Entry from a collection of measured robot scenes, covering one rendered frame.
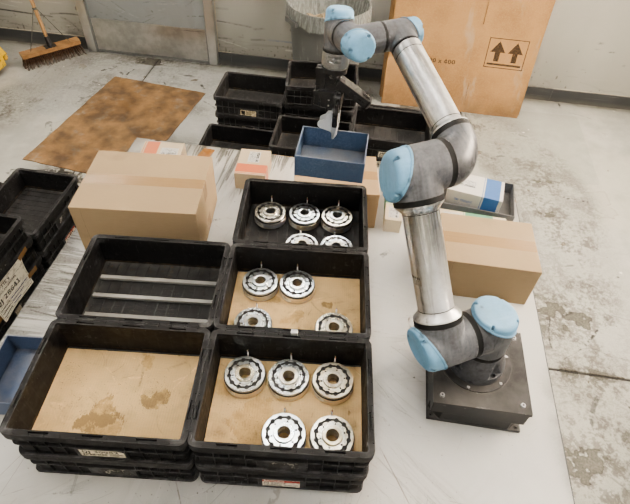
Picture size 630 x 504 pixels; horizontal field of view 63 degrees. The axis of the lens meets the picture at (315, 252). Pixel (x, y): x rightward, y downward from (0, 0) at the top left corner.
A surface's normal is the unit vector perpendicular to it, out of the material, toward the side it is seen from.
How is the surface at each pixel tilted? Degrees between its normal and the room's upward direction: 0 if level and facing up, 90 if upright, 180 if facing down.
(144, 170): 0
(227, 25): 90
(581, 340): 0
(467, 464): 0
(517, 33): 79
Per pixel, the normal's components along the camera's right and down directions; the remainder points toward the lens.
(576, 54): -0.14, 0.72
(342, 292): 0.04, -0.69
